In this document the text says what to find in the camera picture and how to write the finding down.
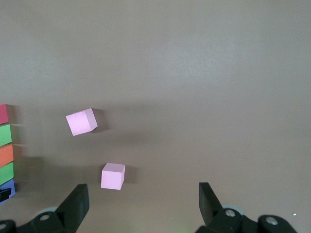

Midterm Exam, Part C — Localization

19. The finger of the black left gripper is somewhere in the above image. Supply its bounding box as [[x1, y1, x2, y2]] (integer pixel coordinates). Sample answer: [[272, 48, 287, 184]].
[[0, 188, 12, 203]]

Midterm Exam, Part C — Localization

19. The orange foam cube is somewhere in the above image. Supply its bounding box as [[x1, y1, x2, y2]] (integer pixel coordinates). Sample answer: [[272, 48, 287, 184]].
[[0, 144, 14, 168]]

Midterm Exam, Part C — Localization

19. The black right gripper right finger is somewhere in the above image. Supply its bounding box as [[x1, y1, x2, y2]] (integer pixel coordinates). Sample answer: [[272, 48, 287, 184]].
[[195, 182, 298, 233]]

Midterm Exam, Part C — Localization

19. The green foam cube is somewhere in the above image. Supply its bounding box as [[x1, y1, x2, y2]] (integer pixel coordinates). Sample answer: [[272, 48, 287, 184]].
[[0, 124, 13, 147], [0, 162, 15, 186]]

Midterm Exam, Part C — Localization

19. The pink foam cube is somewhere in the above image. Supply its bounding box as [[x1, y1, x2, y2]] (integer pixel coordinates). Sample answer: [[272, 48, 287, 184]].
[[65, 108, 98, 136], [101, 162, 126, 190]]

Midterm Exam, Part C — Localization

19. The purple foam cube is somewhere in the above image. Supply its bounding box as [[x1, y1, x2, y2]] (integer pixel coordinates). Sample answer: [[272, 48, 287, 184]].
[[0, 179, 16, 205]]

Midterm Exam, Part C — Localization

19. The red foam cube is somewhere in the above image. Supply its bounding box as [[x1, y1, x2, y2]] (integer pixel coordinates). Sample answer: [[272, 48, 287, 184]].
[[0, 104, 9, 125]]

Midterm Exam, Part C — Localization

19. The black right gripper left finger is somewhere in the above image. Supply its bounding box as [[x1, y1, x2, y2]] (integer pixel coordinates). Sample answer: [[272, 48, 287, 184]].
[[0, 183, 90, 233]]

